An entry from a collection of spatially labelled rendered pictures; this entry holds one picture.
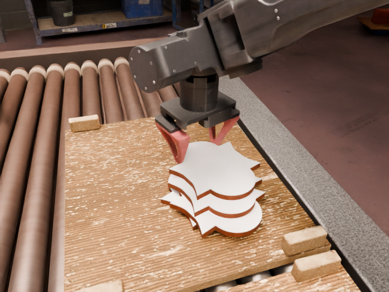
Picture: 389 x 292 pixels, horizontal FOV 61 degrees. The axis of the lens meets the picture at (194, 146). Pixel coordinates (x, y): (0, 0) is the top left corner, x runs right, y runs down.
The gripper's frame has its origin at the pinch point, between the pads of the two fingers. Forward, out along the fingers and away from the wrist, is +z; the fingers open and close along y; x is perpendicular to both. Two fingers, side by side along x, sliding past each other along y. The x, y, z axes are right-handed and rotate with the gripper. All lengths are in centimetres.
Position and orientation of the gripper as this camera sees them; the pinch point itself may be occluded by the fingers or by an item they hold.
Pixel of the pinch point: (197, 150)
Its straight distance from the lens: 55.4
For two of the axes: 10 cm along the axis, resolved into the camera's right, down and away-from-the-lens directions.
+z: -0.2, 8.0, 5.9
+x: 6.1, 4.8, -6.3
